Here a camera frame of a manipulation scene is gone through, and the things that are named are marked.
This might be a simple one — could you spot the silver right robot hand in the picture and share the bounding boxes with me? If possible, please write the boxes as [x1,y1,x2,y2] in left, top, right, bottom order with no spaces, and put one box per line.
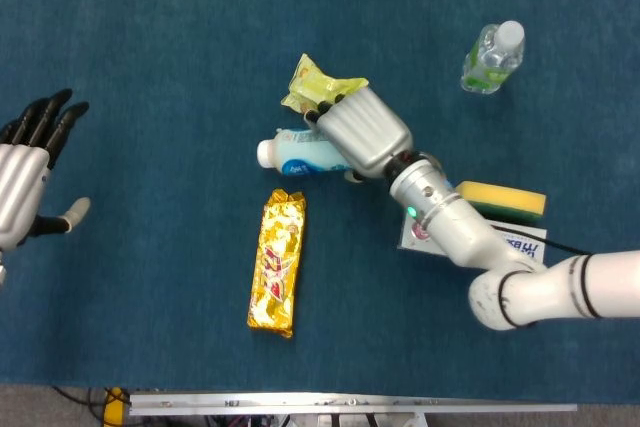
[303,86,414,183]

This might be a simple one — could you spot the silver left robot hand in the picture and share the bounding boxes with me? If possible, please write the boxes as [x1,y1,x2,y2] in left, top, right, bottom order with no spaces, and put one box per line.
[0,88,92,254]

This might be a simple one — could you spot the white blue yogurt bottle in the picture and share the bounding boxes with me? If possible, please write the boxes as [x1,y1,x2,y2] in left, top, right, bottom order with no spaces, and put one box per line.
[256,127,354,178]

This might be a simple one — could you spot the yellow-green snack packet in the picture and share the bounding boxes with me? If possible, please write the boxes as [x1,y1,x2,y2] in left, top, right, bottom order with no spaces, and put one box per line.
[280,52,370,114]

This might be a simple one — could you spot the clear water bottle green label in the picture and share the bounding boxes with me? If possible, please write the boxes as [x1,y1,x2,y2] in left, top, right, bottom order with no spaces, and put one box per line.
[459,20,526,96]

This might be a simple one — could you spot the yellow scouring sponge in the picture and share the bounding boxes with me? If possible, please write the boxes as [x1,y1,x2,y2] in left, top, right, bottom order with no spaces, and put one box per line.
[453,180,548,227]

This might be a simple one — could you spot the gold foil biscuit pack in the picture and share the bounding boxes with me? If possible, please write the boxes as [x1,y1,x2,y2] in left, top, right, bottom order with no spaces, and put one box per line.
[246,188,308,340]

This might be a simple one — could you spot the white toothpaste box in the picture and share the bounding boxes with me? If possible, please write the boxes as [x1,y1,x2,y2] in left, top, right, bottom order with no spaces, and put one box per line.
[397,219,548,268]

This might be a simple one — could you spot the blue table cloth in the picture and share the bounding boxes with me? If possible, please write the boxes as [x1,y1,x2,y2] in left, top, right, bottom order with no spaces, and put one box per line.
[0,0,640,404]

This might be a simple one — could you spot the black floor cables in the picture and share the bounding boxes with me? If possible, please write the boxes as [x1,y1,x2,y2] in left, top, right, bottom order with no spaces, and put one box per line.
[52,385,131,427]

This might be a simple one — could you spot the aluminium frame rail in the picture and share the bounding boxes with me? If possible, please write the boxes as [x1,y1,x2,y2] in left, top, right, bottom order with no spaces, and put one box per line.
[128,391,579,417]

